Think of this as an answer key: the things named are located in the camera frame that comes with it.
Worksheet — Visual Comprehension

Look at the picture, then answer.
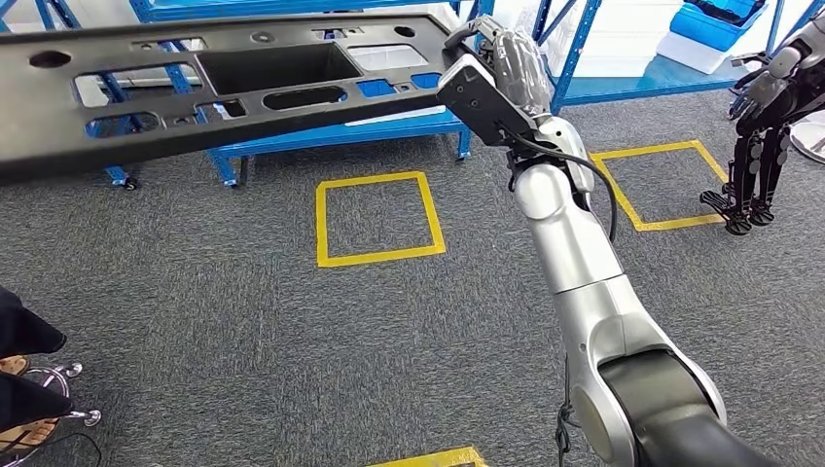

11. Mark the black plastic plate holder part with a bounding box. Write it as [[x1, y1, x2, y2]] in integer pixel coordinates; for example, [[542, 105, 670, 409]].
[[0, 13, 463, 189]]

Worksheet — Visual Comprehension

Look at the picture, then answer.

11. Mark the blue plastic crate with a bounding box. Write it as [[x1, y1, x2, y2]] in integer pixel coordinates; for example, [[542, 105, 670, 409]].
[[356, 72, 444, 99], [668, 0, 770, 54]]

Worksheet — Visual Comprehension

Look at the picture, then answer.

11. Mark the yellow floor tape square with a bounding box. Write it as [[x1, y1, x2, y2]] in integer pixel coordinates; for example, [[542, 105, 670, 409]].
[[366, 446, 489, 467]]

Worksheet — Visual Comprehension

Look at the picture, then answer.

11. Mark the black humanoid robot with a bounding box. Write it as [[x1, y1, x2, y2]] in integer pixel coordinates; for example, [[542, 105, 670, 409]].
[[699, 11, 825, 237]]

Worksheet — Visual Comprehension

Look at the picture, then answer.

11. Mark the chrome stool base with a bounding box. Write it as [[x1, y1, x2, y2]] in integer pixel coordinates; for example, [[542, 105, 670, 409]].
[[0, 362, 104, 467]]

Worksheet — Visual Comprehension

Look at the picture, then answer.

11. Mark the white round stand base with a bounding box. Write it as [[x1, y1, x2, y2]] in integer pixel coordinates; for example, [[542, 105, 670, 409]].
[[788, 109, 825, 166]]

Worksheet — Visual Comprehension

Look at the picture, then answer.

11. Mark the person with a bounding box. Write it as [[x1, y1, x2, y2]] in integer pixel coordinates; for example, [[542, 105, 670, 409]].
[[0, 285, 76, 453]]

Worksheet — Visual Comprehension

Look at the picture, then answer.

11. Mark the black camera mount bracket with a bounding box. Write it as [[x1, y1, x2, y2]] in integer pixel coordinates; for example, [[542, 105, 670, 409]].
[[436, 60, 541, 148]]

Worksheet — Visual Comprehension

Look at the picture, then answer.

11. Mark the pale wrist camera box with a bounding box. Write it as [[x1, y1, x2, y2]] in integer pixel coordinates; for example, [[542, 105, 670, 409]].
[[443, 53, 499, 84]]

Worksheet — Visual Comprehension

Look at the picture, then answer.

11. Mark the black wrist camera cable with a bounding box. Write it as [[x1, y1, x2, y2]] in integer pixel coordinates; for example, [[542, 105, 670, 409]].
[[494, 121, 620, 244]]

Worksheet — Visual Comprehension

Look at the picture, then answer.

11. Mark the black hanging arm cable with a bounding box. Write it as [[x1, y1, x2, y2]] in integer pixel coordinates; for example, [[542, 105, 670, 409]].
[[554, 355, 583, 467]]

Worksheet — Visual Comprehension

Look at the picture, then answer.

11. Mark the black floor cable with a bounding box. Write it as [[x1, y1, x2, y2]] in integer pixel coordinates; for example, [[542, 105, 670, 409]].
[[0, 430, 104, 467]]

